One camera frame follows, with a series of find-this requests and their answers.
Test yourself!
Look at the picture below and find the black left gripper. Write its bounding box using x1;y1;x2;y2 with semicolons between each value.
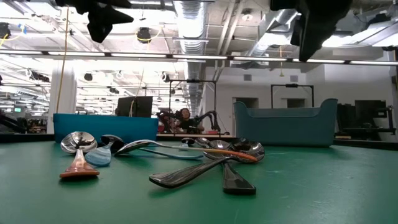
55;0;134;44

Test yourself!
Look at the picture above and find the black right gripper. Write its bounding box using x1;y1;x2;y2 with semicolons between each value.
270;0;354;62

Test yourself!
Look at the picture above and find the orange handled steel spoon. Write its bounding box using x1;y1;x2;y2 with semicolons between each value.
113;139;259;162
58;131;101;179

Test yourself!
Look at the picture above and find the black ceiling lamp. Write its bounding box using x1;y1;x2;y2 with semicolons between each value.
136;27;152;44

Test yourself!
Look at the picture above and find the black monitor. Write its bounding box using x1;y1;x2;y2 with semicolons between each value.
116;96;154;118

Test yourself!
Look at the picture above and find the black equipment desk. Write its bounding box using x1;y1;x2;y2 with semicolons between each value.
335;99;397;141

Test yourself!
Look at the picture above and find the horizontal light bar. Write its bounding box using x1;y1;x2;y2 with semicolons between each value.
0;49;398;67

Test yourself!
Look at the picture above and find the blue rectangular plastic bin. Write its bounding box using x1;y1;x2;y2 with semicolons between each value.
52;113;160;144

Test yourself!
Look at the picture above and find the person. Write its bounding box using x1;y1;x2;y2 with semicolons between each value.
175;108;206;135

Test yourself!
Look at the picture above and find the wooden table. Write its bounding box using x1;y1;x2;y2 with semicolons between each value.
155;133;237;139

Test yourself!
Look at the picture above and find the silver ventilation duct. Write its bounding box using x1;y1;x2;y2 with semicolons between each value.
174;0;208;106
239;0;312;68

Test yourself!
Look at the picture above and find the yellow cable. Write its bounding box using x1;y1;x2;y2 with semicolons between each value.
55;0;71;114

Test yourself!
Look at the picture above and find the black metal frame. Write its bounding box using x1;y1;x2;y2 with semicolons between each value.
169;79;218;134
270;83;315;109

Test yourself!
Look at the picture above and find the grey-blue bin with handles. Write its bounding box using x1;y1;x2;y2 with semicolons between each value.
233;98;339;148

